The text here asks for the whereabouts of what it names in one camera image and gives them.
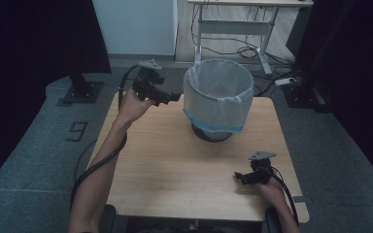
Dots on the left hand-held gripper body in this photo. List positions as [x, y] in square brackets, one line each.
[147, 82]

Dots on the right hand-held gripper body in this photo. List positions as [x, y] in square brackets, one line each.
[261, 168]

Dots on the trash bin with plastic liner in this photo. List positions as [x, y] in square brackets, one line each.
[218, 106]

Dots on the black trash bin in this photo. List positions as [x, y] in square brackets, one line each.
[212, 136]

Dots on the person's right hand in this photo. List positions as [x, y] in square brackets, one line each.
[274, 192]

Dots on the person's left hand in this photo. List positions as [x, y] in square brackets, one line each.
[130, 108]

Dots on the white cabinet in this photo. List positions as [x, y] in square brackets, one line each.
[136, 27]

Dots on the black stand base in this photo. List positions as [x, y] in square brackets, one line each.
[84, 92]

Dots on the black metal stand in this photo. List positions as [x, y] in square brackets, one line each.
[306, 90]

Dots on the white power strip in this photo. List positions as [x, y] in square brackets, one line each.
[285, 81]

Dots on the white desk with metal legs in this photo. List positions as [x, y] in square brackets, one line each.
[236, 27]

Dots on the dark curtain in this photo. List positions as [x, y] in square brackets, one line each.
[29, 39]

